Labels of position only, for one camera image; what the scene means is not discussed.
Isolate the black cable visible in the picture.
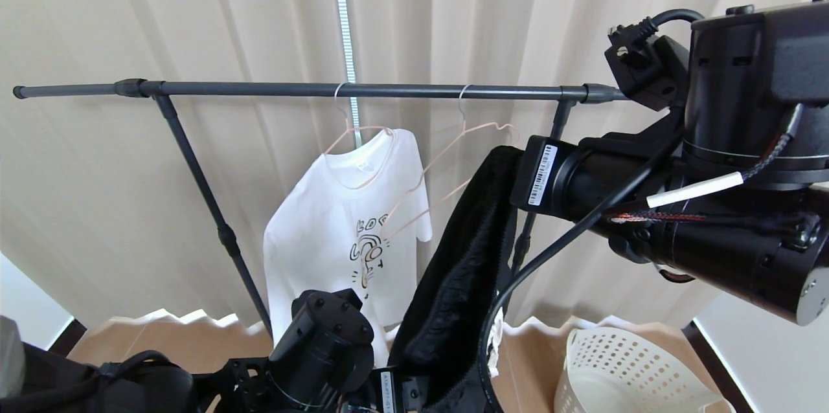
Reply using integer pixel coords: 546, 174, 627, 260
476, 128, 687, 413

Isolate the pink clothes hanger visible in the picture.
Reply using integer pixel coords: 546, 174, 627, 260
323, 83, 396, 192
379, 84, 520, 240

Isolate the black garment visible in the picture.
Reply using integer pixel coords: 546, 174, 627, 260
387, 144, 525, 413

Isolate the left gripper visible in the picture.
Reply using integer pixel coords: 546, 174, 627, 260
372, 368, 428, 413

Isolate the white laundry basket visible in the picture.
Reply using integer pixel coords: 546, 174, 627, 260
554, 326, 736, 413

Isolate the white printed t-shirt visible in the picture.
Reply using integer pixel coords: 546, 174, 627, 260
262, 128, 433, 368

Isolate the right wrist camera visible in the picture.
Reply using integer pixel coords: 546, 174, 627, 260
604, 18, 691, 111

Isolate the black clothes rack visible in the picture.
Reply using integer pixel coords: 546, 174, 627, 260
13, 78, 628, 336

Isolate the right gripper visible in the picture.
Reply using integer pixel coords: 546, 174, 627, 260
510, 133, 682, 260

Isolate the beige curtain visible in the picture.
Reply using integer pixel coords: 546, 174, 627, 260
0, 0, 829, 329

